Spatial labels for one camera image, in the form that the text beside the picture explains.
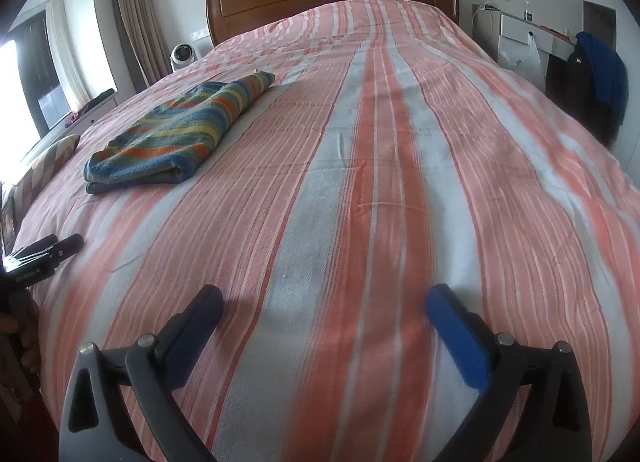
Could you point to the striped knit sweater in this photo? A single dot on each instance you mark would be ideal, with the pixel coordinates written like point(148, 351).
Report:
point(165, 142)

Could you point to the large window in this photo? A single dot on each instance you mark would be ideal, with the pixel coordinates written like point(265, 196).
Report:
point(35, 72)

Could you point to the black chair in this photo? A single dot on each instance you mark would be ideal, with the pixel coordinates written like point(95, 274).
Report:
point(570, 87)

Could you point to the pink striped bed cover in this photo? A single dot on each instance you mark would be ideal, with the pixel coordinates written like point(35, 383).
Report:
point(350, 192)

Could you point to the white desk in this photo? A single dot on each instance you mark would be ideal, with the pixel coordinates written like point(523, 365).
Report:
point(540, 29)

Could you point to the white plastic bag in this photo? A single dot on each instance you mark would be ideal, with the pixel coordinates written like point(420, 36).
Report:
point(525, 59)

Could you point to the blue cloth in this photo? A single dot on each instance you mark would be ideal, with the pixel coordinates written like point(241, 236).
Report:
point(605, 72)

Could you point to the dark picture frame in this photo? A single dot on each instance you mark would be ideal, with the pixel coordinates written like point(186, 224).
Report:
point(7, 222)

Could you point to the person's left hand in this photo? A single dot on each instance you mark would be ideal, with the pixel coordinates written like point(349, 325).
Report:
point(31, 367)

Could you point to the white window cabinet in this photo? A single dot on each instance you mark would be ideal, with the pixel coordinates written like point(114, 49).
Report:
point(92, 109)

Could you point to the white round fan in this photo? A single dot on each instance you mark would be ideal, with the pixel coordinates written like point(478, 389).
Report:
point(182, 57)

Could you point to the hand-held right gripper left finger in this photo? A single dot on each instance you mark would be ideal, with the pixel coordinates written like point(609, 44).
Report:
point(192, 337)

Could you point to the beige curtain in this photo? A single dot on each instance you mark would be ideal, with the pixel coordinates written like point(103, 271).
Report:
point(135, 17)

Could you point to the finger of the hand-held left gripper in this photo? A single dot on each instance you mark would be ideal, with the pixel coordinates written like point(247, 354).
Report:
point(67, 247)
point(37, 244)

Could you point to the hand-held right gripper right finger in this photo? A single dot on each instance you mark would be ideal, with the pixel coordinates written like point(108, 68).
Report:
point(460, 337)

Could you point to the white sheer curtain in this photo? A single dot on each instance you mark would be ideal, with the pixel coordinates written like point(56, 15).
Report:
point(67, 52)

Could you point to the white wall switch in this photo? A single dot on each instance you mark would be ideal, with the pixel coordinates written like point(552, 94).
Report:
point(200, 33)

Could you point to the striped cushion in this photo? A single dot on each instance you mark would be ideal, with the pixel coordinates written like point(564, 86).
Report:
point(47, 167)

